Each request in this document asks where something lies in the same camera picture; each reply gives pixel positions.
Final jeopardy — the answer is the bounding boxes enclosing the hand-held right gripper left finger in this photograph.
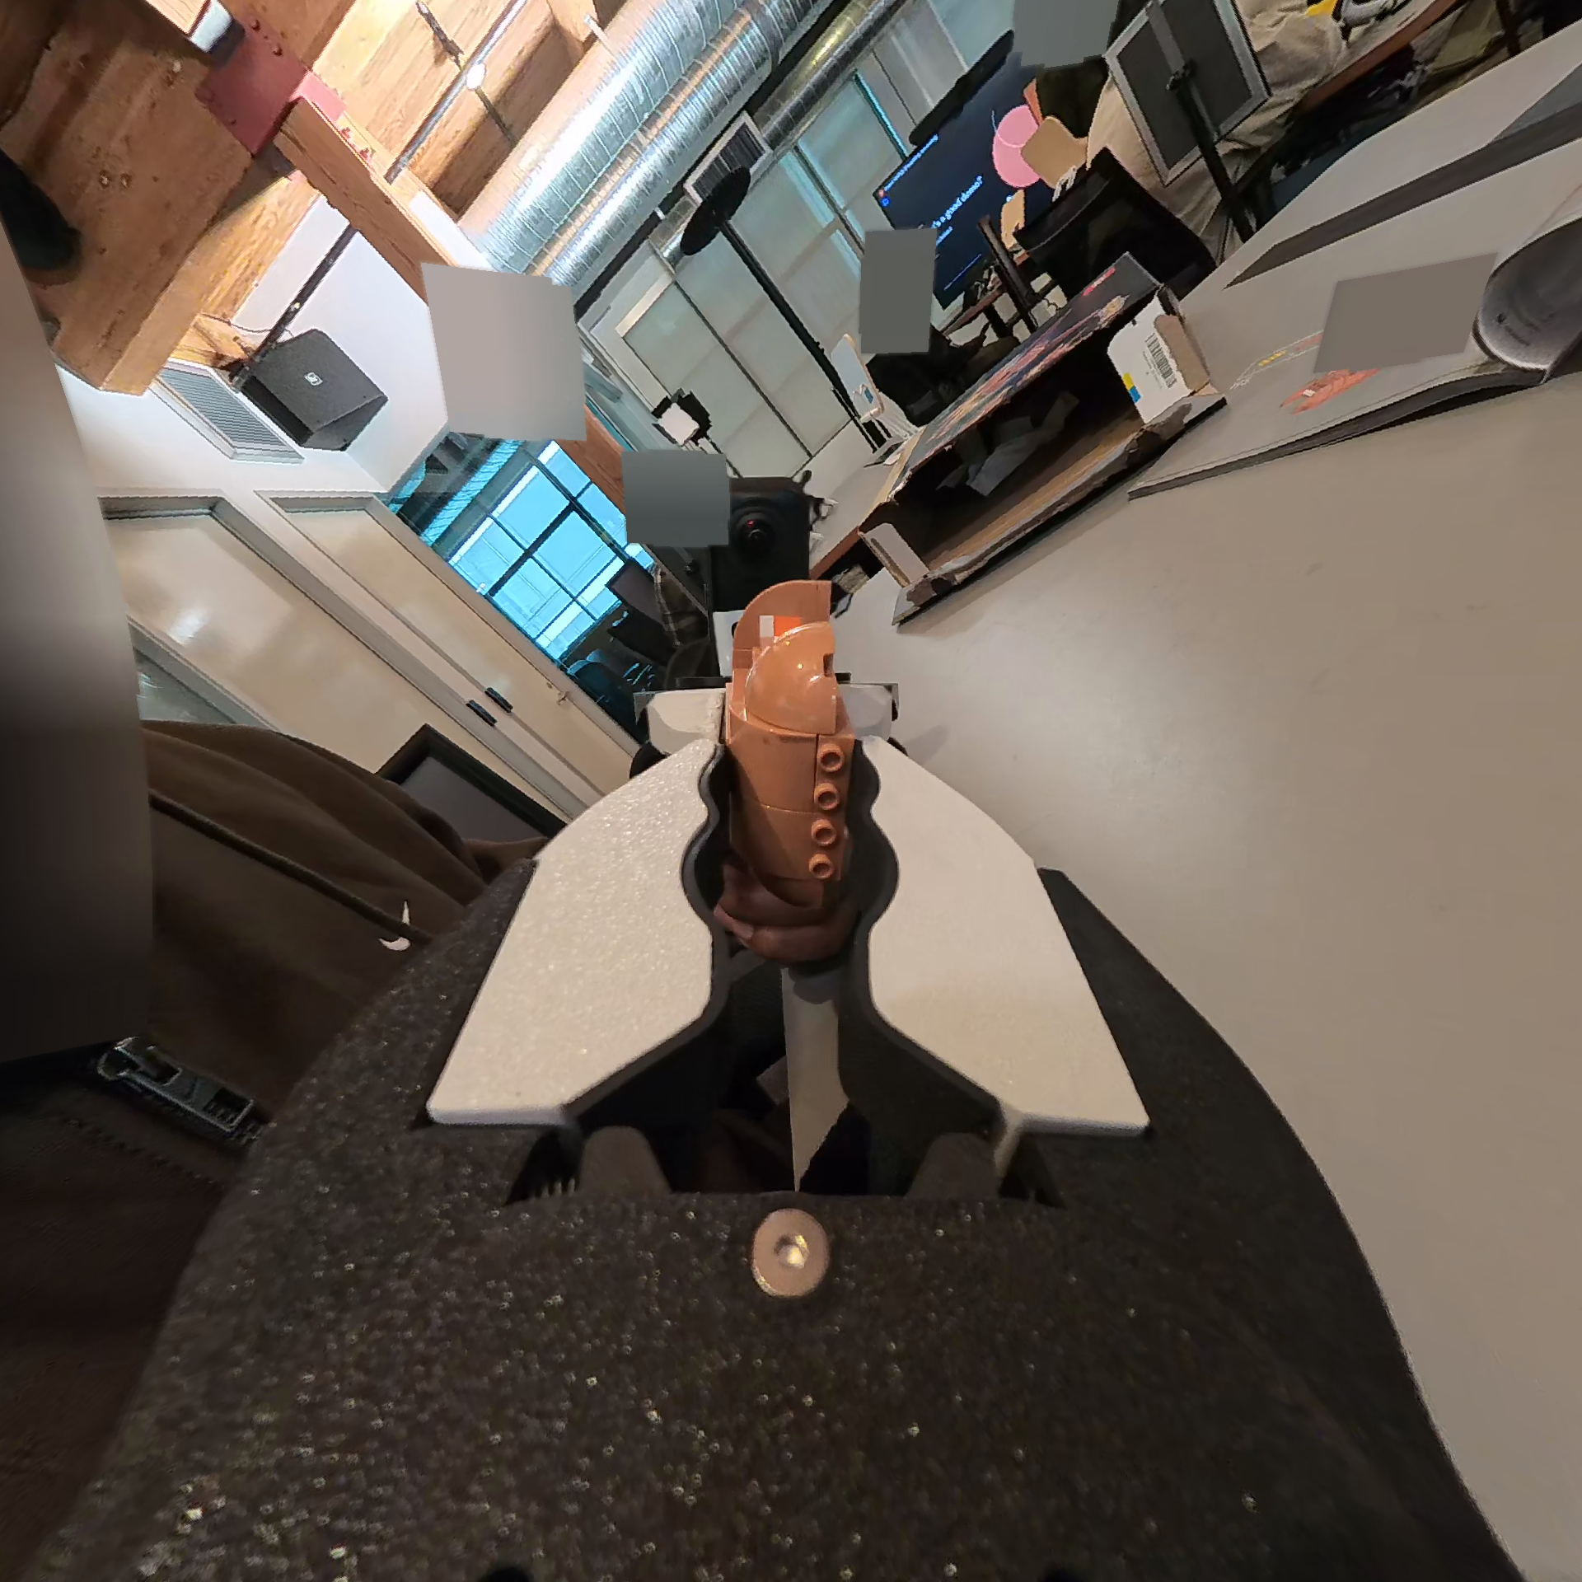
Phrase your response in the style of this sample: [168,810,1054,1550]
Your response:
[428,740,739,1136]

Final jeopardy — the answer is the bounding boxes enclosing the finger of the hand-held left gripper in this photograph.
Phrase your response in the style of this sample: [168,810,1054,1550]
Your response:
[647,686,733,761]
[843,678,914,752]

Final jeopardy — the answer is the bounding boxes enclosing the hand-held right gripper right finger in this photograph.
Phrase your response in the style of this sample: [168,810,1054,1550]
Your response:
[839,740,1155,1144]

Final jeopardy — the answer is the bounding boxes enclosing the brown lego assembly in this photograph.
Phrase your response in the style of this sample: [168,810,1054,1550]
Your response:
[718,580,871,921]

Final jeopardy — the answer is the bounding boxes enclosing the printed lego set box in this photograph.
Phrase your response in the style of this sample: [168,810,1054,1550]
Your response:
[852,249,1231,614]

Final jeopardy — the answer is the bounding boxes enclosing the lego instruction booklet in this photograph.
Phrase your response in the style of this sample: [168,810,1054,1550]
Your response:
[1131,228,1582,501]

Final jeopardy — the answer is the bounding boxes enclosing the person's left hand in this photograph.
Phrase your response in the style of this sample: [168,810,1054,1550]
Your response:
[716,853,871,974]

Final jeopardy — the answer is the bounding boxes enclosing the black blank monitor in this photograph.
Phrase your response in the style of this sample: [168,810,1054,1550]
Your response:
[372,724,575,859]

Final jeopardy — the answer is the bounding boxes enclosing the black floor lamp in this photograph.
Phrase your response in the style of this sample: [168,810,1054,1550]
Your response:
[679,174,860,428]

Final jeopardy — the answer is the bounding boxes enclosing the brown hooded jacket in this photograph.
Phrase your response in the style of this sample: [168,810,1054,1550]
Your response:
[0,718,541,1511]

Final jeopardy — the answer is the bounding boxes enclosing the wall display screen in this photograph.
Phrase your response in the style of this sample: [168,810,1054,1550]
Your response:
[869,51,1055,241]

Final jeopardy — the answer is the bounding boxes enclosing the silver ventilation duct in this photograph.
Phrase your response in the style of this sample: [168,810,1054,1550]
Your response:
[458,0,922,294]

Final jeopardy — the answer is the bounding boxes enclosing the black wall speaker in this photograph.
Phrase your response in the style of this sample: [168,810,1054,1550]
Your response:
[242,328,393,454]

